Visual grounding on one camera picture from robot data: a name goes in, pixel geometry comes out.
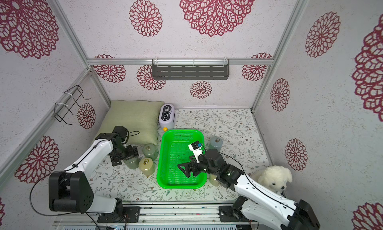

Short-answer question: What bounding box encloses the grey wall shelf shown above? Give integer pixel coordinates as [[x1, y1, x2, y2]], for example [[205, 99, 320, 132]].
[[151, 59, 229, 81]]

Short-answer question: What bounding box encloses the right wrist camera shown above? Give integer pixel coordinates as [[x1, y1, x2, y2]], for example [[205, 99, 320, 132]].
[[188, 141, 203, 163]]

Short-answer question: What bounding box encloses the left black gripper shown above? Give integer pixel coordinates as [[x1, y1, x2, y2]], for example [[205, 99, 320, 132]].
[[110, 144, 139, 167]]

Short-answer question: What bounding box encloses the beige canister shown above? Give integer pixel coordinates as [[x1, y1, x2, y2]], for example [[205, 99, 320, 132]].
[[138, 157, 155, 176], [209, 174, 220, 187]]

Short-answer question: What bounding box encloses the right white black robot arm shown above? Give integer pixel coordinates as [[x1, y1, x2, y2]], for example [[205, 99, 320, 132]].
[[178, 149, 320, 230]]

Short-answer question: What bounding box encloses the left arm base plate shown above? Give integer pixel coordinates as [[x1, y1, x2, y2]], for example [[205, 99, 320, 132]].
[[97, 206, 141, 224]]

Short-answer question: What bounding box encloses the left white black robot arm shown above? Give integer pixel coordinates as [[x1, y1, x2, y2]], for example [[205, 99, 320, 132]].
[[48, 126, 139, 218]]

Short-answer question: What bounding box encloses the black wire wall rack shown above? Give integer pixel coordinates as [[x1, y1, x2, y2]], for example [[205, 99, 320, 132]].
[[53, 85, 90, 125]]

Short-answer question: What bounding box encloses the green plastic basket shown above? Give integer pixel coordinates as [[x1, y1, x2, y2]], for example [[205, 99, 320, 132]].
[[157, 129, 207, 189]]

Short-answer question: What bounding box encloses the grey-green canister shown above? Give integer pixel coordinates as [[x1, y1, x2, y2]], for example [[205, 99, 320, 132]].
[[124, 156, 140, 170], [143, 144, 159, 161]]

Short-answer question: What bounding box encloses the white plush dog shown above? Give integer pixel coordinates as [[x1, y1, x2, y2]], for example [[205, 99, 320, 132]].
[[251, 165, 293, 193]]

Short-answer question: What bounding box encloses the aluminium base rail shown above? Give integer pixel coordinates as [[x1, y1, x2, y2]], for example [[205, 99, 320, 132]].
[[53, 200, 294, 229]]

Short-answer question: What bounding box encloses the green pillow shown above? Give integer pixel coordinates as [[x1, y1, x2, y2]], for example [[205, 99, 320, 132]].
[[97, 100, 164, 145]]

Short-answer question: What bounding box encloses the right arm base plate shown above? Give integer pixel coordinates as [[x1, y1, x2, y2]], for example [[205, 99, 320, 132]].
[[218, 206, 249, 223]]

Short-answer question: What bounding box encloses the white digital clock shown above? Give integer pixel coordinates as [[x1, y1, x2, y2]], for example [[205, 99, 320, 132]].
[[159, 103, 175, 132]]

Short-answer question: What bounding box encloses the blue-grey canister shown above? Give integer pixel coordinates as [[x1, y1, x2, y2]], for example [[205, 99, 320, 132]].
[[208, 136, 223, 152]]

